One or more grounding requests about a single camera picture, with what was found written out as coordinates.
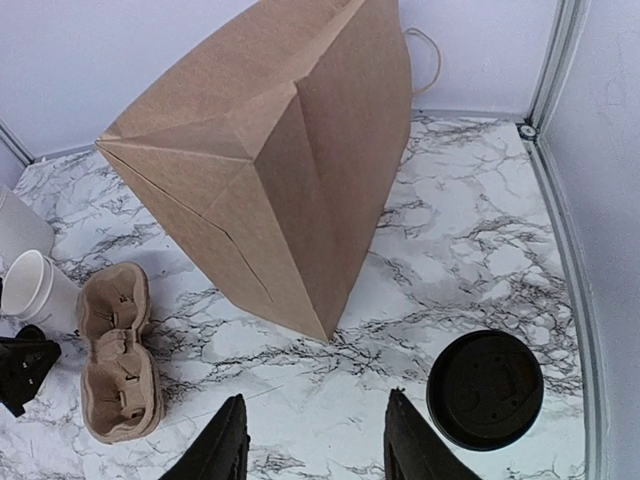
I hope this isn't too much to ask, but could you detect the brown cardboard cup carrier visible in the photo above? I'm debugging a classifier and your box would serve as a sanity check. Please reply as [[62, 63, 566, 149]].
[[76, 262, 165, 444]]

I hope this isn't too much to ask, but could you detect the white ribbed canister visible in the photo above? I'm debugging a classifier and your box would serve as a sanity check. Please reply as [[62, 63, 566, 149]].
[[0, 184, 55, 267]]

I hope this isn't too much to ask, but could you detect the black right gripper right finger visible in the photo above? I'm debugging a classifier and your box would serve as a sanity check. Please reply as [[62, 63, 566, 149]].
[[383, 389, 480, 480]]

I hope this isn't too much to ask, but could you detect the aluminium frame post right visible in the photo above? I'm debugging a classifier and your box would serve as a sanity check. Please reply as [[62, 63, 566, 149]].
[[518, 0, 590, 142]]

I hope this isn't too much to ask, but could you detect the brown paper bag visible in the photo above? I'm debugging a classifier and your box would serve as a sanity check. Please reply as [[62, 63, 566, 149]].
[[97, 1, 413, 341]]

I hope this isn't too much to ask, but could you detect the aluminium frame post left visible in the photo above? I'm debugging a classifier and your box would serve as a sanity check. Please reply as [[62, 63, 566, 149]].
[[0, 120, 35, 166]]

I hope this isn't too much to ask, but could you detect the aluminium frame post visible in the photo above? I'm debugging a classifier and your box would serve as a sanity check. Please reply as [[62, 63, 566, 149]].
[[518, 0, 590, 142], [0, 120, 35, 166]]

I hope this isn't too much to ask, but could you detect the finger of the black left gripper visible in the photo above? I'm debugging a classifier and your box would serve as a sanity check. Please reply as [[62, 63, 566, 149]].
[[1, 325, 61, 418]]

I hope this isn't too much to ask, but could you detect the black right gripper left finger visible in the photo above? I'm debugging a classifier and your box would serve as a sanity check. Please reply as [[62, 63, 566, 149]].
[[172, 394, 250, 480]]

